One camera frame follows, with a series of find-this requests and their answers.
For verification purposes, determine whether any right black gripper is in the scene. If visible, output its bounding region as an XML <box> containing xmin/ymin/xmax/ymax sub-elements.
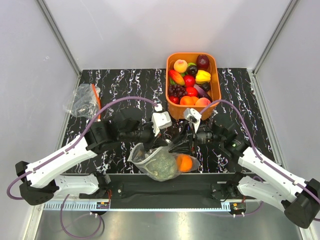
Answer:
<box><xmin>168</xmin><ymin>120</ymin><xmax>224</xmax><ymax>156</ymax></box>

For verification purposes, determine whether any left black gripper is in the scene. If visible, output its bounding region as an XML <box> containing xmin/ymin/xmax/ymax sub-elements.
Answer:
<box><xmin>120</xmin><ymin>119</ymin><xmax>169</xmax><ymax>153</ymax></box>

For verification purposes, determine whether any orange bell pepper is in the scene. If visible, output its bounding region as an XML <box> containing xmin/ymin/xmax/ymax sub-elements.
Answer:
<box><xmin>176</xmin><ymin>154</ymin><xmax>193</xmax><ymax>173</ymax></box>

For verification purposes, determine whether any polka dot zip bag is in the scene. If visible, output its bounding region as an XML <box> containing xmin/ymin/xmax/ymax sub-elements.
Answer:
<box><xmin>127</xmin><ymin>140</ymin><xmax>200</xmax><ymax>182</ymax></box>

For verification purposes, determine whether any green netted melon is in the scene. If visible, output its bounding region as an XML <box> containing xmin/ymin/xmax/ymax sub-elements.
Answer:
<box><xmin>144</xmin><ymin>151</ymin><xmax>178</xmax><ymax>182</ymax></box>

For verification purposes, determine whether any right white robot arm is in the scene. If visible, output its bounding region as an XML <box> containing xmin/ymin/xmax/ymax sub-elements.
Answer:
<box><xmin>171</xmin><ymin>122</ymin><xmax>320</xmax><ymax>229</ymax></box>

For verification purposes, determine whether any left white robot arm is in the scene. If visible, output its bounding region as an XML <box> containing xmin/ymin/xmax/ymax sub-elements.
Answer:
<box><xmin>15</xmin><ymin>109</ymin><xmax>172</xmax><ymax>206</ymax></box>

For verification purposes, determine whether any crumpled orange zip bag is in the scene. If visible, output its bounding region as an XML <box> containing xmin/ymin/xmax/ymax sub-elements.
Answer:
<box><xmin>63</xmin><ymin>83</ymin><xmax>102</xmax><ymax>120</ymax></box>

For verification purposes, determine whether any orange tangerine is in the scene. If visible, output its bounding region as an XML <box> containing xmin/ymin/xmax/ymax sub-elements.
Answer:
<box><xmin>179</xmin><ymin>95</ymin><xmax>199</xmax><ymax>106</ymax></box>

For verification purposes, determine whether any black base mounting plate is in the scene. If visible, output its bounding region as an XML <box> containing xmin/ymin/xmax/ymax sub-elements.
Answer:
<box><xmin>79</xmin><ymin>172</ymin><xmax>242</xmax><ymax>211</ymax></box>

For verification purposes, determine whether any small red cherry fruit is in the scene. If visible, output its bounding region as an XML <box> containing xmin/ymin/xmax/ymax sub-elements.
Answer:
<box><xmin>169</xmin><ymin>96</ymin><xmax>180</xmax><ymax>105</ymax></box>

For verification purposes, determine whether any pink orange peach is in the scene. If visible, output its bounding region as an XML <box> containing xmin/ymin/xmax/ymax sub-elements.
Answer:
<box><xmin>194</xmin><ymin>97</ymin><xmax>211</xmax><ymax>107</ymax></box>

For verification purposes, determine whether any purple grape bunch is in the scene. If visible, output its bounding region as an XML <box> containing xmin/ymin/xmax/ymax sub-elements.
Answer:
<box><xmin>168</xmin><ymin>84</ymin><xmax>188</xmax><ymax>99</ymax></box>

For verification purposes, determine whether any red tomato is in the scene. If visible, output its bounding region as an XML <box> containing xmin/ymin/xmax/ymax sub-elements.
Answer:
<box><xmin>185</xmin><ymin>86</ymin><xmax>198</xmax><ymax>97</ymax></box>

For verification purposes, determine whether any purple eggplant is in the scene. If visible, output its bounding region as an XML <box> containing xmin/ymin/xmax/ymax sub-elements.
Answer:
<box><xmin>193</xmin><ymin>84</ymin><xmax>213</xmax><ymax>102</ymax></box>

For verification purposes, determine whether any orange plastic basket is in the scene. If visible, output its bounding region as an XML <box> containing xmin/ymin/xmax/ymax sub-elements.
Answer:
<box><xmin>165</xmin><ymin>52</ymin><xmax>222</xmax><ymax>120</ymax></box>

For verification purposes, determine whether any small red round fruit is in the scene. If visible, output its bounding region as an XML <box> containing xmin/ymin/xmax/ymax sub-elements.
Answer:
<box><xmin>183</xmin><ymin>75</ymin><xmax>196</xmax><ymax>87</ymax></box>

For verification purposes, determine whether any red yellow mango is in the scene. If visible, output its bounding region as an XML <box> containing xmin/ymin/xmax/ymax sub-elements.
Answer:
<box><xmin>168</xmin><ymin>69</ymin><xmax>185</xmax><ymax>86</ymax></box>

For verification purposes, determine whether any yellow bell pepper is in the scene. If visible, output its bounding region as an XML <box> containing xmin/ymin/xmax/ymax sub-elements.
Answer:
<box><xmin>195</xmin><ymin>70</ymin><xmax>212</xmax><ymax>85</ymax></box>

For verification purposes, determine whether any dark purple plum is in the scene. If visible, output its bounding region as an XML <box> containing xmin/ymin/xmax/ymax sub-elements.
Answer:
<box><xmin>186</xmin><ymin>64</ymin><xmax>198</xmax><ymax>77</ymax></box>

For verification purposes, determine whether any yellow red peach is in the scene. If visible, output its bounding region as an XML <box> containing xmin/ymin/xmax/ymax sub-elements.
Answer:
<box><xmin>173</xmin><ymin>59</ymin><xmax>188</xmax><ymax>74</ymax></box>

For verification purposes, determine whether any dark red apple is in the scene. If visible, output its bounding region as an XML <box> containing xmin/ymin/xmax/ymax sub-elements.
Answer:
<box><xmin>196</xmin><ymin>54</ymin><xmax>210</xmax><ymax>70</ymax></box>

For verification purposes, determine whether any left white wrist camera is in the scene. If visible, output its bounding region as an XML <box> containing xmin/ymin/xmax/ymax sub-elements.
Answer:
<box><xmin>151</xmin><ymin>111</ymin><xmax>172</xmax><ymax>137</ymax></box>

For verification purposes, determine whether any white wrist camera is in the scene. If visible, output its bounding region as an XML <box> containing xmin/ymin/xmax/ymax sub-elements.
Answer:
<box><xmin>183</xmin><ymin>108</ymin><xmax>202</xmax><ymax>134</ymax></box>
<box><xmin>151</xmin><ymin>111</ymin><xmax>172</xmax><ymax>137</ymax></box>

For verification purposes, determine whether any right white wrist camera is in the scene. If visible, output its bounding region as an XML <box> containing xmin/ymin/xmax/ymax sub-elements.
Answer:
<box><xmin>183</xmin><ymin>108</ymin><xmax>202</xmax><ymax>134</ymax></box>

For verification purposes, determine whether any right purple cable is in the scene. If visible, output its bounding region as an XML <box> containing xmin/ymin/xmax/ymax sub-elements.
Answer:
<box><xmin>199</xmin><ymin>99</ymin><xmax>320</xmax><ymax>222</ymax></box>

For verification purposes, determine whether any purple cable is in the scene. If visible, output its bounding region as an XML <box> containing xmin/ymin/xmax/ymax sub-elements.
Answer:
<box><xmin>6</xmin><ymin>96</ymin><xmax>162</xmax><ymax>201</ymax></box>
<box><xmin>199</xmin><ymin>99</ymin><xmax>320</xmax><ymax>222</ymax></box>

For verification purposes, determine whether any white slotted cable duct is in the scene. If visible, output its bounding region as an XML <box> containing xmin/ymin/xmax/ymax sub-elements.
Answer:
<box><xmin>44</xmin><ymin>201</ymin><xmax>111</xmax><ymax>212</ymax></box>

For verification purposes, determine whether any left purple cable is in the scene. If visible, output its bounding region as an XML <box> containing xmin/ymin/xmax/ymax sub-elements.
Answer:
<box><xmin>6</xmin><ymin>96</ymin><xmax>162</xmax><ymax>201</ymax></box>

